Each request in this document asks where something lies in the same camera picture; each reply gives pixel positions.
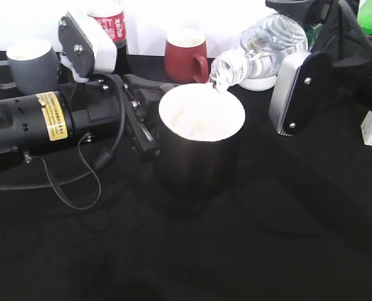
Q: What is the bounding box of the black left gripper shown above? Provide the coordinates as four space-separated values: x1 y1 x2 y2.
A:
58 73 173 161

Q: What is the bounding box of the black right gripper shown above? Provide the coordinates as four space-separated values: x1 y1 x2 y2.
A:
307 1 372 111

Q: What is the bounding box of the black mug white inside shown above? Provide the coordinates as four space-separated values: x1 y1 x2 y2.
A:
155 83 246 199

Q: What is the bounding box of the clear plastic water bottle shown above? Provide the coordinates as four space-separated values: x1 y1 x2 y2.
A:
208 13 308 92

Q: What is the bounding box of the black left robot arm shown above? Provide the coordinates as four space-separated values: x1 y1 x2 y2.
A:
0 74 165 172

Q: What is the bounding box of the green object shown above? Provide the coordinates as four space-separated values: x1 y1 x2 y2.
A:
358 0 372 36

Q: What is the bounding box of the red ceramic mug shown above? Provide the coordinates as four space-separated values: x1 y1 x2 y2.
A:
164 28 209 83

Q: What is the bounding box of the dark cola bottle red label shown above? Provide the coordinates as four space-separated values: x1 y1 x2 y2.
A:
88 0 132 75

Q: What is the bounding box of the grey ceramic mug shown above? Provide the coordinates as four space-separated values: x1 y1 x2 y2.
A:
0 38 60 95

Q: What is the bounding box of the black table cloth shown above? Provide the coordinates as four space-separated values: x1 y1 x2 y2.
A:
0 87 372 300

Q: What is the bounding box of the black camera cable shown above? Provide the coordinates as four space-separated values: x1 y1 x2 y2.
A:
0 73 127 211

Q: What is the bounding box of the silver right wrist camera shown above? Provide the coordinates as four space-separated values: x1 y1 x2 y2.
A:
269 51 333 136

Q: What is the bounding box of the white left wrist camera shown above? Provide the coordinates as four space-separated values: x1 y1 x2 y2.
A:
58 11 117 83

